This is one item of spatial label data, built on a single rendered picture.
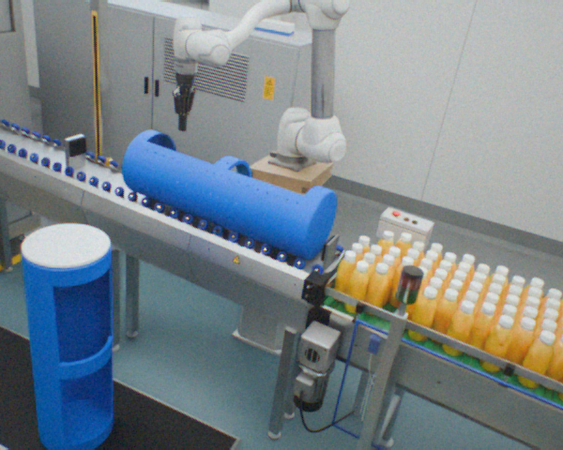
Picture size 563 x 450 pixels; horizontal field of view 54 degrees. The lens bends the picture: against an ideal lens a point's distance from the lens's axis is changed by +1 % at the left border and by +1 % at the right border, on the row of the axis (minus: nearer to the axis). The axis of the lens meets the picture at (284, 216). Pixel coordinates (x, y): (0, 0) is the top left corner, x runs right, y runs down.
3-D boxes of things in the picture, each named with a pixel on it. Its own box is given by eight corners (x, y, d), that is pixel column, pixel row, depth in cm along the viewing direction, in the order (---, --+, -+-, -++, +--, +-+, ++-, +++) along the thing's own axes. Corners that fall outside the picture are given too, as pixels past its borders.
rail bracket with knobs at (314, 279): (310, 291, 208) (314, 267, 203) (327, 297, 205) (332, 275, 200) (298, 303, 200) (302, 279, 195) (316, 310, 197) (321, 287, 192)
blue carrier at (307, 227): (163, 181, 263) (166, 124, 251) (329, 244, 231) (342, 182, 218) (120, 200, 240) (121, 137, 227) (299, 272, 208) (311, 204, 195)
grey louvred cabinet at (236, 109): (88, 151, 518) (81, -17, 451) (298, 220, 451) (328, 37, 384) (42, 168, 473) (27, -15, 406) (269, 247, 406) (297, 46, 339)
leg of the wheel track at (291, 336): (271, 427, 262) (289, 322, 233) (282, 433, 259) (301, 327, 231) (266, 436, 257) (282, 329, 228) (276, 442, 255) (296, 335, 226)
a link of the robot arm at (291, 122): (296, 145, 281) (299, 102, 272) (319, 156, 269) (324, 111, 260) (269, 150, 272) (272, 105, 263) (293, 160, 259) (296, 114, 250)
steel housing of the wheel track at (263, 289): (-5, 169, 323) (-12, 112, 307) (335, 313, 243) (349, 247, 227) (-53, 184, 299) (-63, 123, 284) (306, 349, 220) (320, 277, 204)
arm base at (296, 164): (281, 153, 287) (281, 142, 285) (317, 163, 276) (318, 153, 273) (260, 161, 273) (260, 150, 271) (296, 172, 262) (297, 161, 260)
